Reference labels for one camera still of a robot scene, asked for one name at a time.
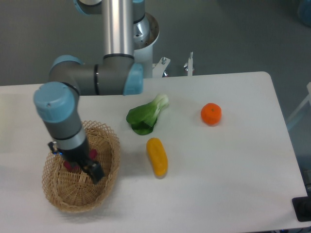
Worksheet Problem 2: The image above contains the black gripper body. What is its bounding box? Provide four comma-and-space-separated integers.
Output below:
56, 137, 90, 167

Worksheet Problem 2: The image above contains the purple sweet potato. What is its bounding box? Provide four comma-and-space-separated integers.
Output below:
63, 149, 98, 171

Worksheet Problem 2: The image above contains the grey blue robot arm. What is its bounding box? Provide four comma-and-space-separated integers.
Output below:
34, 0, 146, 183

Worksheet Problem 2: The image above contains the woven wicker basket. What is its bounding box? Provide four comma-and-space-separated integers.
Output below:
42, 120, 121, 213

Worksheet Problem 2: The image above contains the green bok choy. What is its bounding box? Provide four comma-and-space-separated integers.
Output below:
126, 94, 169, 135

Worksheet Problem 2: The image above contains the orange mandarin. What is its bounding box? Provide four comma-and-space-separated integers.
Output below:
201, 103, 222, 126

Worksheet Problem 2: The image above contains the black device at corner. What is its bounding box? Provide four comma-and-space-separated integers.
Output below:
292, 196, 311, 222

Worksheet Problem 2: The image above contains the white metal base frame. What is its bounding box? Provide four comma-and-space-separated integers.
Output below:
152, 51, 194, 78

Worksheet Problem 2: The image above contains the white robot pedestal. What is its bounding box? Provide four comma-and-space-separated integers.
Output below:
134, 12, 159, 78

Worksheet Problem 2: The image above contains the white frame at right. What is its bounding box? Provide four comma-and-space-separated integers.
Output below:
285, 82, 311, 131

